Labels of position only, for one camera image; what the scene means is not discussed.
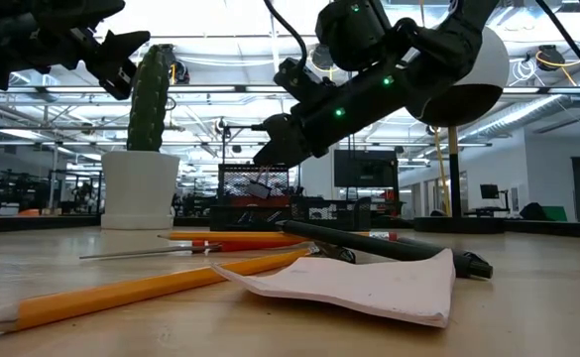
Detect white plant pot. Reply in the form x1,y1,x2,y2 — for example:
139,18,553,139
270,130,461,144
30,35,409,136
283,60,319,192
100,150,182,231

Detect green box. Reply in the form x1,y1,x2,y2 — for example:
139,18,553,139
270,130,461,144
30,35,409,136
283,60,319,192
541,204,569,223

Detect black hanging cable reel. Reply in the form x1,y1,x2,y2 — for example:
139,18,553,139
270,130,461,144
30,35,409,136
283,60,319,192
170,59,191,86
310,44,335,72
536,44,566,71

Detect black aluminium table frame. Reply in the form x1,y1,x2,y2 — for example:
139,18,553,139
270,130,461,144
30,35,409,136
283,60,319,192
0,214,580,240

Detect yellow pencil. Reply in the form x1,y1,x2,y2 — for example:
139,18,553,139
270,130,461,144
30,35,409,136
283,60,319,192
157,230,400,245
0,247,314,335

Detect white globe lamp black base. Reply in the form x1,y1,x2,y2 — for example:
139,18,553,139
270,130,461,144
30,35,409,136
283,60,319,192
405,26,512,235

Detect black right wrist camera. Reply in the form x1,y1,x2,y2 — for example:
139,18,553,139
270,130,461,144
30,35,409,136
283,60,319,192
273,56,331,103

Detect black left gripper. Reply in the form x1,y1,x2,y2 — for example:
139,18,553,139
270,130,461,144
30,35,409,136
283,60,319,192
1,13,152,102

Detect black mesh desk organizer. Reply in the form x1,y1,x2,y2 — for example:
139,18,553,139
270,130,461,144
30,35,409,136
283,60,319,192
208,164,373,233

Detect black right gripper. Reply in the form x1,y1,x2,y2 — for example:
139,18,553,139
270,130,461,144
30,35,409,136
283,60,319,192
251,73,378,169

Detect black metal rack frame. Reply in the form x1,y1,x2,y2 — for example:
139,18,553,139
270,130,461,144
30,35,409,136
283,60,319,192
221,123,303,168

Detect yellow hanging cable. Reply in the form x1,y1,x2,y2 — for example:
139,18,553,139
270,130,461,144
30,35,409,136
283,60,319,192
432,130,453,217

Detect red-handled scissors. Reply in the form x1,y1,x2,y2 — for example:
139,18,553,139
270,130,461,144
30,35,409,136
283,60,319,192
78,239,298,261

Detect green cactus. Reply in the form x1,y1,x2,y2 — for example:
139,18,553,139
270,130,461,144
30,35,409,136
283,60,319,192
126,44,177,153

